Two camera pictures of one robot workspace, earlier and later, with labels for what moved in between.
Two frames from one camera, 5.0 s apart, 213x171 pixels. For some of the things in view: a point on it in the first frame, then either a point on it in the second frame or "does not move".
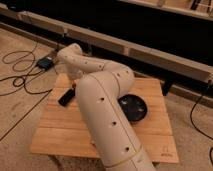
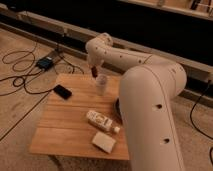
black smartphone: (66, 97) → (62, 91)
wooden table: (64, 132) does not move
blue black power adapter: (45, 63) does not move
